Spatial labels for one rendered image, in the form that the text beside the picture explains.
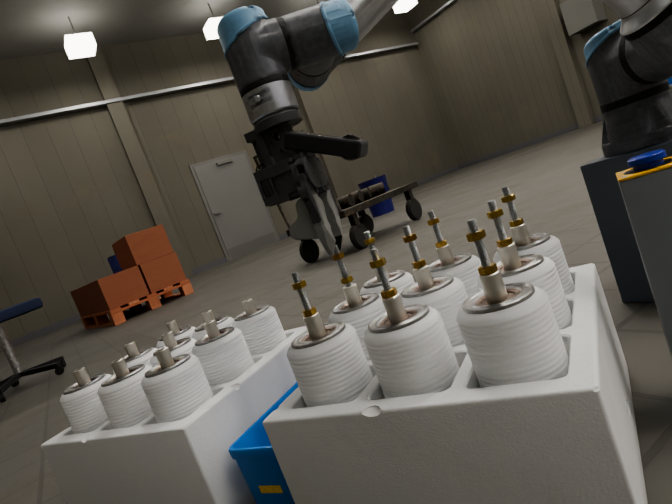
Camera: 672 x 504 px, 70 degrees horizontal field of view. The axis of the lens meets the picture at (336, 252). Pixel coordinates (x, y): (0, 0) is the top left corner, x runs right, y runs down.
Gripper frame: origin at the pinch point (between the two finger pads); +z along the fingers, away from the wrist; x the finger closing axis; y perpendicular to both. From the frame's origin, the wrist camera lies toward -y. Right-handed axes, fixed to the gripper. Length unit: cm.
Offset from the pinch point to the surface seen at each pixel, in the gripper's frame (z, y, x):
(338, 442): 20.4, 1.1, 19.7
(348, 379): 15.1, -0.7, 14.9
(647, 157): 2.1, -40.5, 1.4
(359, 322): 11.4, -0.6, 4.6
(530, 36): -200, -169, -1197
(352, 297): 8.4, 0.4, 1.1
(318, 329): 8.7, 1.9, 12.4
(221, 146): -203, 506, -882
